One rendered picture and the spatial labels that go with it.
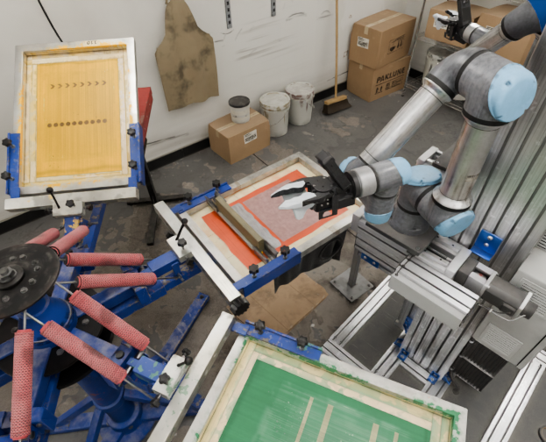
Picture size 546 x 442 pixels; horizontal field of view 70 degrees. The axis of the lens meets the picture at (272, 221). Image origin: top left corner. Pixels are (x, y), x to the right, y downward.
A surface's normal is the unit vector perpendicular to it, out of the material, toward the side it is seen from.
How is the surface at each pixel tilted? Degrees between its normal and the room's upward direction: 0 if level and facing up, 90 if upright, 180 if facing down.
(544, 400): 0
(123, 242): 0
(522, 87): 84
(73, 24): 90
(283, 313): 3
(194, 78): 90
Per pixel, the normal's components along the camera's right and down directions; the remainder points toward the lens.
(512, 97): 0.36, 0.56
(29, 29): 0.60, 0.56
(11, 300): -0.03, -0.70
